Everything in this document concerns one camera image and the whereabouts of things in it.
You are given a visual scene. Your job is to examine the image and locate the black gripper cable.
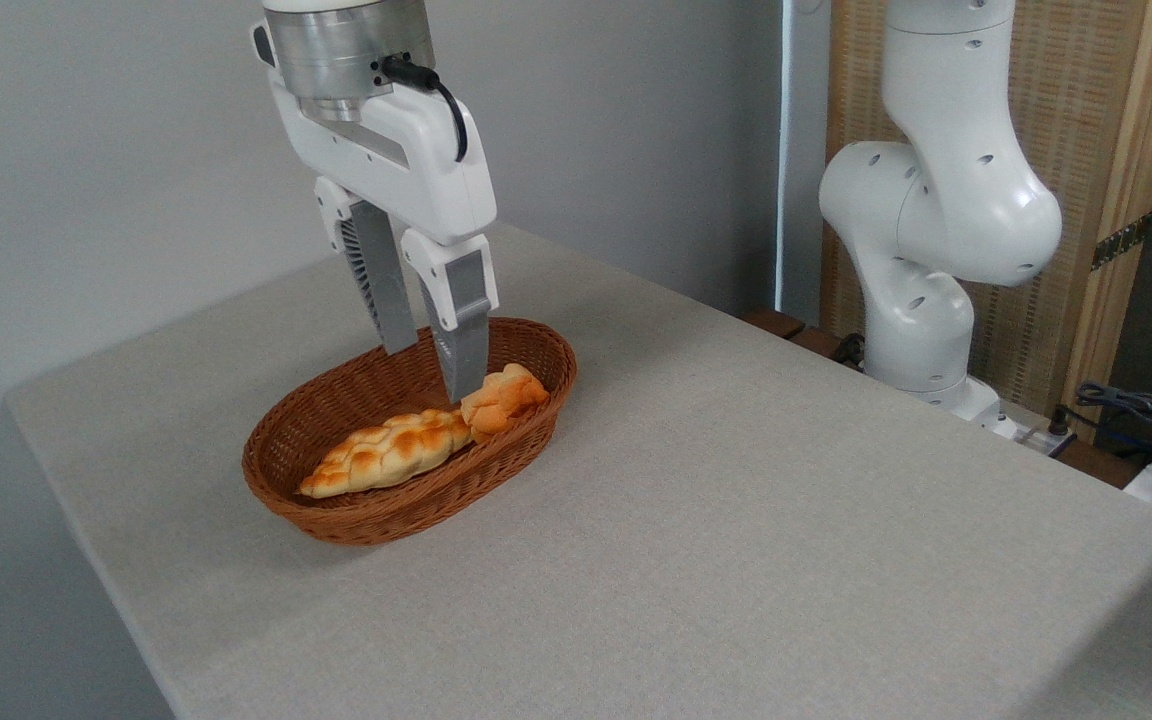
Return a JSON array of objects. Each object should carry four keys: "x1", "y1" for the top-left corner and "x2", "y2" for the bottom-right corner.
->
[{"x1": 381, "y1": 54, "x2": 471, "y2": 163}]

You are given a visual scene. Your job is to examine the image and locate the brass screen hinge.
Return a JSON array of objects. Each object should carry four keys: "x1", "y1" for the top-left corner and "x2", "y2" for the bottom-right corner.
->
[{"x1": 1091, "y1": 213, "x2": 1152, "y2": 271}]

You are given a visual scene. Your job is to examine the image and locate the round knotted bread roll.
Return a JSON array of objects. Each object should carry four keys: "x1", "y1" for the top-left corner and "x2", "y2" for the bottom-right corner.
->
[{"x1": 459, "y1": 363, "x2": 551, "y2": 445}]

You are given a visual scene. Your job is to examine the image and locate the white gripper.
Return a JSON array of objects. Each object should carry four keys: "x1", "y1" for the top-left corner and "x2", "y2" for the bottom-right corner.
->
[{"x1": 264, "y1": 68, "x2": 500, "y2": 405}]

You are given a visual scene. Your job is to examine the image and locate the dark cable bundle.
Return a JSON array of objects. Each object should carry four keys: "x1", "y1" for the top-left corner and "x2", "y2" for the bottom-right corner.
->
[{"x1": 1074, "y1": 380, "x2": 1152, "y2": 473}]

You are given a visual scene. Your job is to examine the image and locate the brown wicker oval basket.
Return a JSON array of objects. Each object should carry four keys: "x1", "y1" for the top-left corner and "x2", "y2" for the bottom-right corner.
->
[{"x1": 242, "y1": 317, "x2": 578, "y2": 547}]

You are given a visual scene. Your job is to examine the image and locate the woven bamboo folding screen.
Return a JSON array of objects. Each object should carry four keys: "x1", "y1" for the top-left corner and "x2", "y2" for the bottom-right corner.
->
[{"x1": 821, "y1": 0, "x2": 1152, "y2": 441}]

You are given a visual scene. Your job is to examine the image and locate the long braided bread loaf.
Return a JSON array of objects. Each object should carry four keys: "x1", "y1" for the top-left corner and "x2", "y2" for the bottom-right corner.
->
[{"x1": 298, "y1": 408, "x2": 475, "y2": 499}]

